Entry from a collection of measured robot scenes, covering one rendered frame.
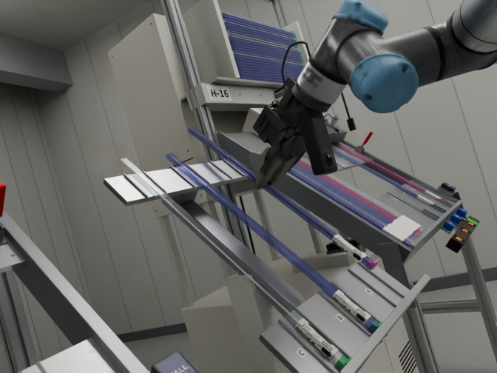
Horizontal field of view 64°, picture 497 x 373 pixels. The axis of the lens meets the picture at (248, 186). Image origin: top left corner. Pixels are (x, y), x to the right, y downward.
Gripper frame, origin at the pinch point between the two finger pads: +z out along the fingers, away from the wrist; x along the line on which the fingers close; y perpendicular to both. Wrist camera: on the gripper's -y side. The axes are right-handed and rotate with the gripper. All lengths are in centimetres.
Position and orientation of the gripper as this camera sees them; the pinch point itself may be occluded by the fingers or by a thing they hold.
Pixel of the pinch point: (265, 186)
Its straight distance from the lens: 77.7
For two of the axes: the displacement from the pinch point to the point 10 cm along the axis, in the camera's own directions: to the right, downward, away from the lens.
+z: -4.4, 7.0, 5.5
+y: -5.7, -7.0, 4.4
